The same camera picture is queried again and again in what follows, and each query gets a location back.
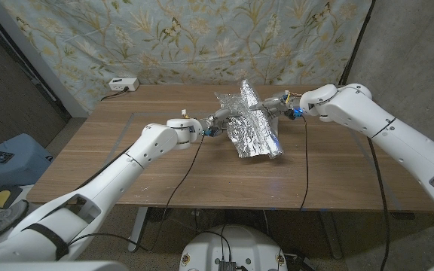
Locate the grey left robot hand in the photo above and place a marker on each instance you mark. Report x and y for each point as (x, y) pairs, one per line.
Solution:
(217, 120)

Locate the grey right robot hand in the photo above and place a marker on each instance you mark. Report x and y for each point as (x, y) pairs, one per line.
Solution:
(281, 103)

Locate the crinkled aluminum foil roll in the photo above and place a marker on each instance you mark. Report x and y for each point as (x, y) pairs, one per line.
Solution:
(252, 131)

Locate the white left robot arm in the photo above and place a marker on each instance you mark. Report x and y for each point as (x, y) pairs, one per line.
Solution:
(126, 169)

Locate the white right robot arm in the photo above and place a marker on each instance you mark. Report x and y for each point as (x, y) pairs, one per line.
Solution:
(382, 128)

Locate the floral blue backdrop cloth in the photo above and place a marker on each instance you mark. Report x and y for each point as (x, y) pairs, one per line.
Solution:
(202, 41)

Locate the black backdrop stand pole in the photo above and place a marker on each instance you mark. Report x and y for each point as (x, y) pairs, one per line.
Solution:
(354, 45)

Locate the white power strip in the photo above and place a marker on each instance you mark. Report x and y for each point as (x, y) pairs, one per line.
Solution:
(123, 84)

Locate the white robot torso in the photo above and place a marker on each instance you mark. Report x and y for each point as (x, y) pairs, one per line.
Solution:
(236, 244)

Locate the grey metal table leg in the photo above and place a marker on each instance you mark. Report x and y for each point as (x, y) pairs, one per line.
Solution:
(138, 229)
(330, 233)

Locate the blue plastic bin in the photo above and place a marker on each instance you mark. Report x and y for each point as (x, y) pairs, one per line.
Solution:
(17, 165)

